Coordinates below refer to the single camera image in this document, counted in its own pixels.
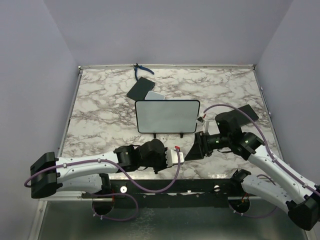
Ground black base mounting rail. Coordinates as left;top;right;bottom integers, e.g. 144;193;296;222
82;177;251;208

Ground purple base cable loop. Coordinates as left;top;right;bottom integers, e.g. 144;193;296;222
91;191;140;221

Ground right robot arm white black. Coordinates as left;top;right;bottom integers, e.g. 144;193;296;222
185;113;320;231

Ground black rectangular box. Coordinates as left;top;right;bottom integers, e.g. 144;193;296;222
126;77;155;101

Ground black eraser block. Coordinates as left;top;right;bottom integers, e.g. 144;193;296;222
235;104;259;127

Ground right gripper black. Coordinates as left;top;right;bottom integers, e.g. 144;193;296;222
185;130;231;160

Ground small whiteboard black frame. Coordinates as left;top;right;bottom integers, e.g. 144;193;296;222
134;99;201;136

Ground blue handled pliers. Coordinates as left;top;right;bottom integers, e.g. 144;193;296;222
133;62;155;81

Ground small white square device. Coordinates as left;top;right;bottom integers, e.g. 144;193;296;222
144;91;166;100

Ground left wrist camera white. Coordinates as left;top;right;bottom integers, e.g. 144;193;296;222
165;149;185;168

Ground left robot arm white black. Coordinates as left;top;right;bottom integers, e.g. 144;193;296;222
24;139;173;199

